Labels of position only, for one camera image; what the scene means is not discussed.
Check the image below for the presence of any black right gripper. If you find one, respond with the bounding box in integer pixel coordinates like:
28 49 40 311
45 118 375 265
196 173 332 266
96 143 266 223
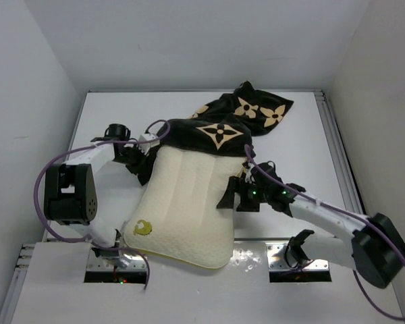
217 175 269 213

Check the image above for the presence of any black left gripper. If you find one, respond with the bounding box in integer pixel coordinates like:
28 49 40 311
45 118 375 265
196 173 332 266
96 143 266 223
114 142 151 176

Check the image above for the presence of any cream pillow with yellow edge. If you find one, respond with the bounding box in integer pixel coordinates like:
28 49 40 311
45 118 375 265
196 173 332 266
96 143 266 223
122 146 245 269

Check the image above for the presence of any black pillowcase with beige flowers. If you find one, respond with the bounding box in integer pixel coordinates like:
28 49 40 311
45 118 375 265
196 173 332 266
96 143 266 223
161 81 294 157

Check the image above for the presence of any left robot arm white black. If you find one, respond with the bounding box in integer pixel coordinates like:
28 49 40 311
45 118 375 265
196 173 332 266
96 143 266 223
44 124 160 248

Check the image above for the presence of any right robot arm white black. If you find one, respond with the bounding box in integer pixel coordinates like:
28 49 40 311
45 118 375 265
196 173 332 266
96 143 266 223
217 161 405 289

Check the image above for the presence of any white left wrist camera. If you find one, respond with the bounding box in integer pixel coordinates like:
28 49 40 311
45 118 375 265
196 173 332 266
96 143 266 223
138 133 160 154

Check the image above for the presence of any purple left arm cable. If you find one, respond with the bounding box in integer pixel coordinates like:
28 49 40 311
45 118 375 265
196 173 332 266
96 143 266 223
33 119 172 291

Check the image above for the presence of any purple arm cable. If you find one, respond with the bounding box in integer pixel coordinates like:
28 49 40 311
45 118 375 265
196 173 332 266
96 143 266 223
33 119 172 291
243 144 405 321

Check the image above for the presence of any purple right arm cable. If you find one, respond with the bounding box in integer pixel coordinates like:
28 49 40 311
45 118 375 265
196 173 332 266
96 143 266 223
243 144 405 321

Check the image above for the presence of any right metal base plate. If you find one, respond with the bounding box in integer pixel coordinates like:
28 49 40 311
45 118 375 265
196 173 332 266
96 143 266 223
265 239 329 274

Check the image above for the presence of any metal base plate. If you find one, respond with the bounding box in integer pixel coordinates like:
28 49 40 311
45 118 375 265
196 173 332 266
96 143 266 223
265 239 329 274
86 244 149 273

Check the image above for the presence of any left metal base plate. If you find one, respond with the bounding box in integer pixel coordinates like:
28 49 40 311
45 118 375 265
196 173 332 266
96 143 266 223
86 244 149 273

